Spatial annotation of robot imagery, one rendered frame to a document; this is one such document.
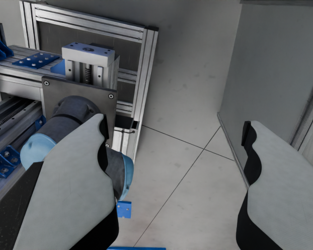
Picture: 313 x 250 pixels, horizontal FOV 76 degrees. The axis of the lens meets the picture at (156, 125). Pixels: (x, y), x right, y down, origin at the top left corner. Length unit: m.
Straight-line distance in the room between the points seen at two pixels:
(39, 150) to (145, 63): 1.04
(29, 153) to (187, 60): 1.34
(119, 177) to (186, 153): 1.59
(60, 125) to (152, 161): 1.67
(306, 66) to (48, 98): 0.84
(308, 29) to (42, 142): 0.86
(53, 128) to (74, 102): 0.12
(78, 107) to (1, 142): 0.24
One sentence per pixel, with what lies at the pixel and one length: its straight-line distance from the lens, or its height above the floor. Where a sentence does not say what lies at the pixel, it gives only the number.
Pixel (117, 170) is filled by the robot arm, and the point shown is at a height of 1.23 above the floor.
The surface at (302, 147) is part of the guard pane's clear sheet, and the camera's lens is 0.85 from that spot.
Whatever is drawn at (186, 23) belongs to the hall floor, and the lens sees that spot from 1.59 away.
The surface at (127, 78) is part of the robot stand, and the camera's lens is 1.46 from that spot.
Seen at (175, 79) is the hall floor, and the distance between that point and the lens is 1.67.
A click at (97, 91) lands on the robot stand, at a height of 1.04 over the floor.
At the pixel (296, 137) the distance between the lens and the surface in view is 0.85.
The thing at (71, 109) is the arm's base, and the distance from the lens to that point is 0.61.
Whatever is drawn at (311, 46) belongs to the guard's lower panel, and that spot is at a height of 0.87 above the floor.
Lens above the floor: 1.58
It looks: 58 degrees down
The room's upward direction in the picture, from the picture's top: 174 degrees counter-clockwise
